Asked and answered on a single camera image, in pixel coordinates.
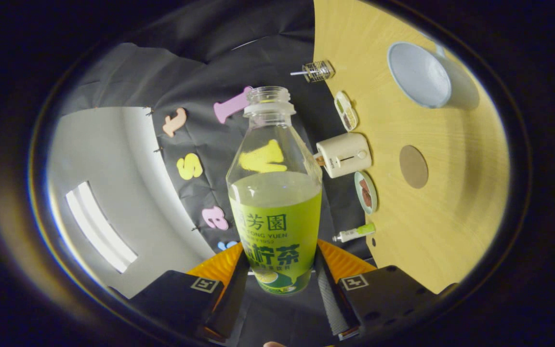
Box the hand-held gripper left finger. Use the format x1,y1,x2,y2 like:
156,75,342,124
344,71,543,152
131,241,250,340

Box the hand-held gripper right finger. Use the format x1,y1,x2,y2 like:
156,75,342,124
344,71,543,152
316,239,459,340

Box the green label juice bottle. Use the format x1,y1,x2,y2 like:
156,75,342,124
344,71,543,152
226,86,323,295

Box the round brown coaster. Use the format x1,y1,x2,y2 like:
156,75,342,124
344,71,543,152
399,145,429,189

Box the white cup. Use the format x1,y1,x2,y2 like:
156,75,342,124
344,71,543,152
387,41,480,110

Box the small white green bottle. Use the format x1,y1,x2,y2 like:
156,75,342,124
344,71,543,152
332,223,376,243

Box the pale green plate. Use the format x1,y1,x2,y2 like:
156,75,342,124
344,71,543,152
354,171,379,214

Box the wooden table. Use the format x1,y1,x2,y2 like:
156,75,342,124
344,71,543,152
313,0,510,294

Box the ceiling light panel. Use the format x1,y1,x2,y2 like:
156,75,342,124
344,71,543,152
66,182,138,274

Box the white toaster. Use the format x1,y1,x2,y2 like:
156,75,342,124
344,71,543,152
316,133,372,179

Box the white divided condiment tray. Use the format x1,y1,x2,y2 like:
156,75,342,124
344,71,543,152
334,91,359,132

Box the wire mesh holder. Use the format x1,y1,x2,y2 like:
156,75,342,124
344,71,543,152
303,60,335,83

